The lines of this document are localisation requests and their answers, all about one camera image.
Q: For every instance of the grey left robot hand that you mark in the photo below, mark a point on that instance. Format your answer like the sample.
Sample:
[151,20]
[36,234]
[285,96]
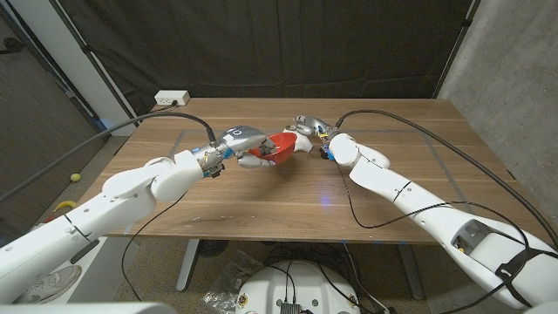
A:
[244,136]

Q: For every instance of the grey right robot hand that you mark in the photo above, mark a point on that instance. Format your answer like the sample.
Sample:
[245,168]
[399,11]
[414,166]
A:
[314,124]

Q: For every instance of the white cloth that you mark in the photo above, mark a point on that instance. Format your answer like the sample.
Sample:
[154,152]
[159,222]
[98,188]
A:
[304,144]

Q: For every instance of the red bowl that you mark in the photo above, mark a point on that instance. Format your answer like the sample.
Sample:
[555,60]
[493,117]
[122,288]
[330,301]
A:
[281,146]

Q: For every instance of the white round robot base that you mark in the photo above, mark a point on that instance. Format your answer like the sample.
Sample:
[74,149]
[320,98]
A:
[301,283]

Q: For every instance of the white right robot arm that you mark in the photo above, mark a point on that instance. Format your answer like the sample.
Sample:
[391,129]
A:
[414,200]

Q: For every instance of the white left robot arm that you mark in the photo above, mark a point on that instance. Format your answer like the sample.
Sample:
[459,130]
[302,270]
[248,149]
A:
[109,205]

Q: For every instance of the white power strip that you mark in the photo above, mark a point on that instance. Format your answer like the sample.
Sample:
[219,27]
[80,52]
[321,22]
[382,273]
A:
[172,97]

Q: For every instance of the black backdrop curtain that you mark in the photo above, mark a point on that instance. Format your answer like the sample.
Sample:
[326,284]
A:
[279,43]

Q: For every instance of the black round fan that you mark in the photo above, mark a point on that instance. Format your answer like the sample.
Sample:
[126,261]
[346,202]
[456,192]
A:
[213,247]

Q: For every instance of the white table leg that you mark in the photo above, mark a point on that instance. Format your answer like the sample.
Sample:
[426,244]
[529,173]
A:
[188,266]

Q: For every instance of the clear plastic bag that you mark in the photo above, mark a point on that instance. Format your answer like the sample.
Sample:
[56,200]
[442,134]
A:
[231,283]

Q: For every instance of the grey tape outline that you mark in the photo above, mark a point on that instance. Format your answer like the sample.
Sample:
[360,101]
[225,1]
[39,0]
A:
[453,187]

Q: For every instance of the small yellow ball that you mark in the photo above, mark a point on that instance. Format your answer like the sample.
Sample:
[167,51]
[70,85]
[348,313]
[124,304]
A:
[76,177]

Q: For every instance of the grey table leg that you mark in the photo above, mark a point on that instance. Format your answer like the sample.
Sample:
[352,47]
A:
[412,275]

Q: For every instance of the yellow and black object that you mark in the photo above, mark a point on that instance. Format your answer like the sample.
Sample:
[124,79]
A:
[65,204]

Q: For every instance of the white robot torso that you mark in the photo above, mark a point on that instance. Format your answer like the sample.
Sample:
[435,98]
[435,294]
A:
[87,309]

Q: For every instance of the grey white sneaker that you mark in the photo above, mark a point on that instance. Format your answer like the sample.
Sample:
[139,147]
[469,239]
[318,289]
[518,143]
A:
[52,283]

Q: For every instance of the white door post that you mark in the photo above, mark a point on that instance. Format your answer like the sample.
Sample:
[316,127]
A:
[74,65]

